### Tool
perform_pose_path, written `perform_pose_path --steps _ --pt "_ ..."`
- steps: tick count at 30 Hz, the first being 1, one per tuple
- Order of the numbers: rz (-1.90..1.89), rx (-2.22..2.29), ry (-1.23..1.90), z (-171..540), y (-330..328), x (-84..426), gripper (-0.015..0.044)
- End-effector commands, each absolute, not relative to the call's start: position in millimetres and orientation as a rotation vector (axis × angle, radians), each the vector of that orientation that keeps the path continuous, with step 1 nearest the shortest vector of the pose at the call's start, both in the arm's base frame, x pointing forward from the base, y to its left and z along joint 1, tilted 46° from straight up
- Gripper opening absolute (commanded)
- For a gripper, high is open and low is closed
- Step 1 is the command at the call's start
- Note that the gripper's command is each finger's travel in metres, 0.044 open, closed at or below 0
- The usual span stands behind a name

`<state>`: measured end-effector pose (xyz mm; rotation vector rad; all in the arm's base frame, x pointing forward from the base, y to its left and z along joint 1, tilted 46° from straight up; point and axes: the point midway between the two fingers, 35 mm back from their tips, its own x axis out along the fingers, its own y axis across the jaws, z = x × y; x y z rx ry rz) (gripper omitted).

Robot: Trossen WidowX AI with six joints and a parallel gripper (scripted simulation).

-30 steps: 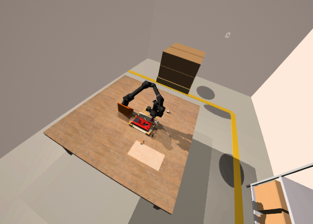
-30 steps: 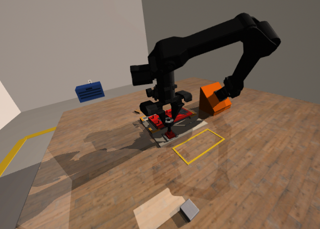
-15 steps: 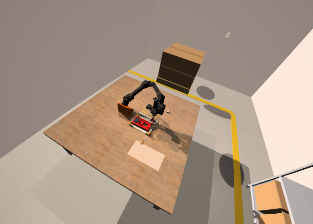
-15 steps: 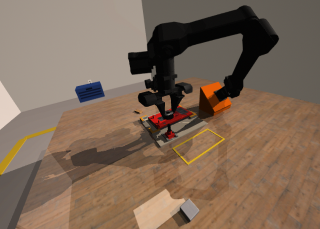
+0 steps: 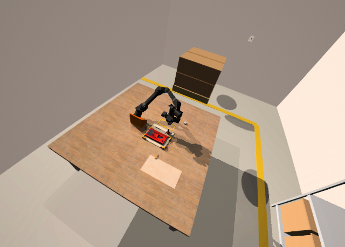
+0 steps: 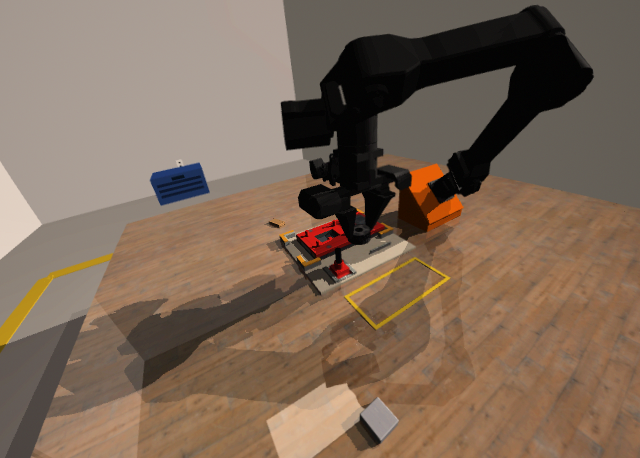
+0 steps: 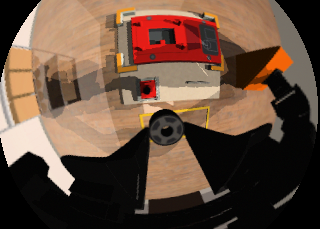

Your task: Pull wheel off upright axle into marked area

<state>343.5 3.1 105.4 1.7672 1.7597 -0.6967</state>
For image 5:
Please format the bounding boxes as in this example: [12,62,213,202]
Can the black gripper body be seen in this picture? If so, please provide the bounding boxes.
[161,111,181,123]

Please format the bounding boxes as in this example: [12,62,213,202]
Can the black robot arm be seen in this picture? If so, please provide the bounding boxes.
[133,86,183,122]

